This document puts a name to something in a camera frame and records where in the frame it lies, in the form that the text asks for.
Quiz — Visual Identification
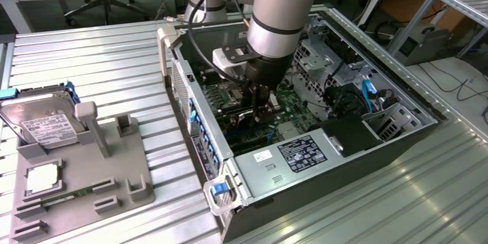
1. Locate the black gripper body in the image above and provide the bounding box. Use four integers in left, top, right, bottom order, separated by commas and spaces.
243, 54, 295, 88

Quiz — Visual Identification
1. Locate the graphics card with metal bracket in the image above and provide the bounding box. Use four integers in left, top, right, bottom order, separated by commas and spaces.
235, 106, 277, 129

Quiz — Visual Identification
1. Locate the CPU socket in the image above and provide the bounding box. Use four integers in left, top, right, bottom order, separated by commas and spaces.
227, 82, 248, 103

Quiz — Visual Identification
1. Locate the green motherboard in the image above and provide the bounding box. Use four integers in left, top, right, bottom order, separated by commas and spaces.
196, 66, 328, 156

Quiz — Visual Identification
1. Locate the silver chipset heat sink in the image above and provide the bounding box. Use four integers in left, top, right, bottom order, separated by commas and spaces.
276, 122, 301, 139

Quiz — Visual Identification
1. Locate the silver disk bay cage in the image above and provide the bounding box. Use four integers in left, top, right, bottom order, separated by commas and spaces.
295, 39, 347, 105

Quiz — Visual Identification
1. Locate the black plastic shroud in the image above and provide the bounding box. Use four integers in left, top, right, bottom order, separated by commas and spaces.
308, 115, 385, 158

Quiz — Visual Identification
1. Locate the grey power supply unit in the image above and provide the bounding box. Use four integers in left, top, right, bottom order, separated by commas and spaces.
232, 128, 347, 199

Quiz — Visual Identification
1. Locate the blue case latch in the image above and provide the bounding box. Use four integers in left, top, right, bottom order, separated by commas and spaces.
211, 182, 228, 196

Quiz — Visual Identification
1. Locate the open black PC case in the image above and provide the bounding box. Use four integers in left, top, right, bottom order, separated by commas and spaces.
156, 9, 449, 243

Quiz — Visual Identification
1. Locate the grey box appliance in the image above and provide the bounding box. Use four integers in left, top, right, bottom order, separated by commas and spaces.
388, 26, 455, 66

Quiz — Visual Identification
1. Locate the blue disk caddy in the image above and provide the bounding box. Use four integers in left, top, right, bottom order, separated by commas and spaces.
0, 81, 81, 107

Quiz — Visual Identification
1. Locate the grey parts rack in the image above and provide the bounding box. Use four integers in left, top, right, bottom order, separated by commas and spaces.
9, 101, 156, 242

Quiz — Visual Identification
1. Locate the silver hard disk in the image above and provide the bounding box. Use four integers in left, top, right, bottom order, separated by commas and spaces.
0, 91, 87, 150

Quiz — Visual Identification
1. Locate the green RAM stick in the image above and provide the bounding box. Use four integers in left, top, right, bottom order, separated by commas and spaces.
17, 185, 96, 209

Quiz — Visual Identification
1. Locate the silver CPU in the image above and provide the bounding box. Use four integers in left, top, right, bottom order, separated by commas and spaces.
25, 165, 61, 192

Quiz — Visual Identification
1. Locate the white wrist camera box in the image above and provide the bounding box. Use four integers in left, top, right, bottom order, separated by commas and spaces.
211, 46, 255, 79

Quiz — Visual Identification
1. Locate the black wire bundle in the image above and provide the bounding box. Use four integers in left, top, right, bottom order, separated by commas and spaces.
323, 83, 363, 119

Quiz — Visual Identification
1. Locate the blue disk wire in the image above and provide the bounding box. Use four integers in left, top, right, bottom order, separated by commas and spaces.
360, 79, 379, 113

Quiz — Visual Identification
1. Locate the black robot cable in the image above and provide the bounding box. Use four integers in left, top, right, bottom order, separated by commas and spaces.
188, 0, 252, 85

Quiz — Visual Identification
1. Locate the black coiled cable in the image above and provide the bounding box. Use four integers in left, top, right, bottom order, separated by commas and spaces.
375, 21, 401, 42

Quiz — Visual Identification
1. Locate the black cable on table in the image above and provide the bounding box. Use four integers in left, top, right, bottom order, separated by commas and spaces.
417, 61, 488, 102

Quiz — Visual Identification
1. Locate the aluminium slat frame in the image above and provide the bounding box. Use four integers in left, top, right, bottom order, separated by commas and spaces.
396, 0, 488, 59

